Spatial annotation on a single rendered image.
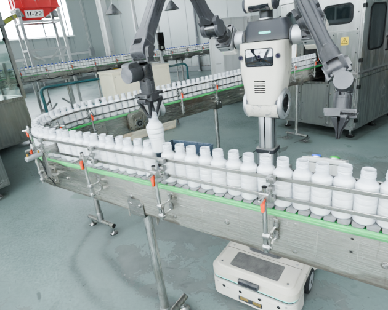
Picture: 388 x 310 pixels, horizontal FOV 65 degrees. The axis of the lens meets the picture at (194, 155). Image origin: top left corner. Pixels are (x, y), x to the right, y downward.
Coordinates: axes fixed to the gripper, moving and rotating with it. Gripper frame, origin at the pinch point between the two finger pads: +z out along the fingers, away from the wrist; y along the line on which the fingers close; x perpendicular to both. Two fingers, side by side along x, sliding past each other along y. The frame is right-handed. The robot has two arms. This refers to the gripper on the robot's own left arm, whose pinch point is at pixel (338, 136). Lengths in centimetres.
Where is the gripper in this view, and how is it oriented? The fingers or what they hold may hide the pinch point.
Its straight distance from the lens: 113.9
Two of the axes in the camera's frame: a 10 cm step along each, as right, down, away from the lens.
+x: 5.6, -0.1, 8.3
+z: -0.9, 9.9, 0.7
